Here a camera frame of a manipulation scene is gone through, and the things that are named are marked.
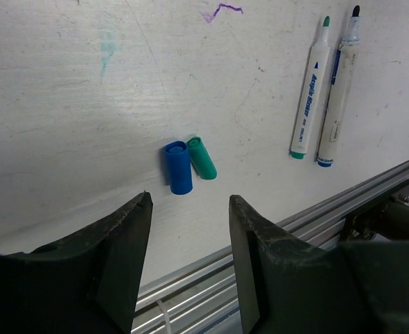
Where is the blue cap white marker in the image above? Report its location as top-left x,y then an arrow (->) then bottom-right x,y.
316,5 -> 360,168

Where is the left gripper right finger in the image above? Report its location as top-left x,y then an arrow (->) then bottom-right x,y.
229,195 -> 340,333

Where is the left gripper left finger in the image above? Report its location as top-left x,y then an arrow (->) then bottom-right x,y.
28,192 -> 153,333

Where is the green acrylic marker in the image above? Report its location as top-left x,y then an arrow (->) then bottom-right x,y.
290,15 -> 330,159

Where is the aluminium frame rail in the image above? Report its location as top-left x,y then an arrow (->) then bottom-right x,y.
132,161 -> 409,333

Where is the green marker cap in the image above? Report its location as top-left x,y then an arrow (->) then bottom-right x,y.
186,136 -> 217,180

